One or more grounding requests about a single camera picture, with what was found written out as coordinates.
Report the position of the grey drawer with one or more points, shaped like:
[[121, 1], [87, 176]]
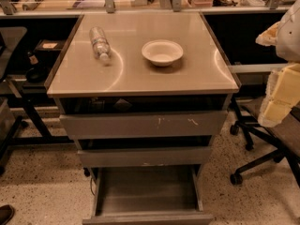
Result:
[[164, 156], [164, 195], [143, 125]]

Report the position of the grey middle drawer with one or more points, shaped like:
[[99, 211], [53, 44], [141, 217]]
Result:
[[164, 156]]

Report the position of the white paper bowl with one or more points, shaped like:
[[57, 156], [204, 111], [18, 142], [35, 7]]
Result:
[[162, 53]]

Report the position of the grey drawer cabinet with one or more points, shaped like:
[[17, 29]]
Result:
[[128, 83]]

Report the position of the dark shoe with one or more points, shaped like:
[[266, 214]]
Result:
[[6, 214]]

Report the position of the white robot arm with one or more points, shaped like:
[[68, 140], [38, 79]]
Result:
[[288, 36]]

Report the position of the black box under desk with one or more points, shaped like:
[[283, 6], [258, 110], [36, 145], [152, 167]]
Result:
[[50, 45]]

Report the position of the grey bottom drawer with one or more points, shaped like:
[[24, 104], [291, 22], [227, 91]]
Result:
[[164, 195]]

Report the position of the black office chair right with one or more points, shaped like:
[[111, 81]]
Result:
[[285, 137]]

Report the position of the white foam-padded gripper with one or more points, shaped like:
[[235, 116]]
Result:
[[289, 39]]

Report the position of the clear plastic water bottle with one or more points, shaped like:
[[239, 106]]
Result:
[[100, 45]]

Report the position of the grey top drawer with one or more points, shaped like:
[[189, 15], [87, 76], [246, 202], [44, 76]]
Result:
[[143, 125]]

